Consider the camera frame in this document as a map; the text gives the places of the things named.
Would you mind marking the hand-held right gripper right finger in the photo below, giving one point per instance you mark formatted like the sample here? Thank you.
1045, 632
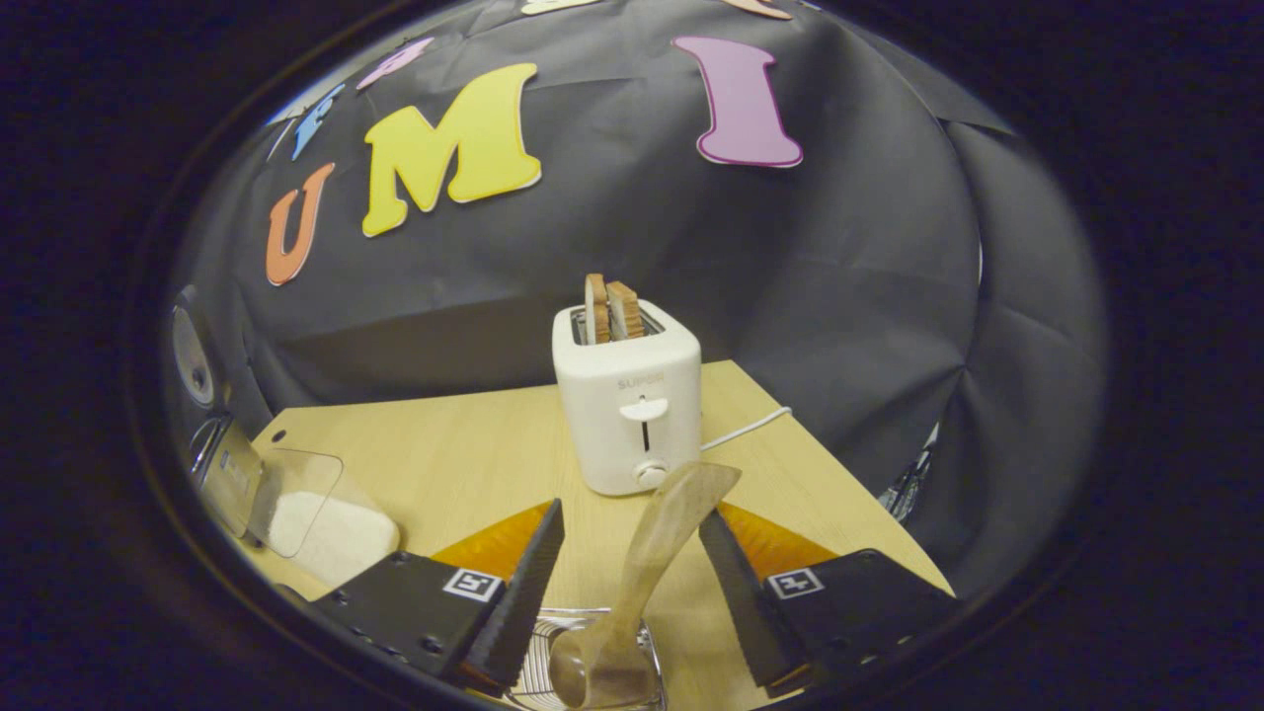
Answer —
741, 602

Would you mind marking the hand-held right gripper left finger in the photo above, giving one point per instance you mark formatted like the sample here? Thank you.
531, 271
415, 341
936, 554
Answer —
518, 602

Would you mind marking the wooden spoon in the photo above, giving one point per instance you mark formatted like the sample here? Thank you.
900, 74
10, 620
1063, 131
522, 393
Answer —
662, 538

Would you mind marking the dark grey rice cooker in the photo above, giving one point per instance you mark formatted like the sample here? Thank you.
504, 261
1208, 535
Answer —
194, 355

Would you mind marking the white toaster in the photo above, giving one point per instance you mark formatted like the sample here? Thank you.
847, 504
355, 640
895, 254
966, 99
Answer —
622, 434

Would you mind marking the clear plastic container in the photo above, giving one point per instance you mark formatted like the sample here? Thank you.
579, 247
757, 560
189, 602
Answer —
296, 494

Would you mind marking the brown toast slice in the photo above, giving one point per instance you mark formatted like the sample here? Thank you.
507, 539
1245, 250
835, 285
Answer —
625, 311

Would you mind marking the black backdrop cloth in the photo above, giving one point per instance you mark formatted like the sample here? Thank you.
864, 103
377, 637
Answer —
839, 296

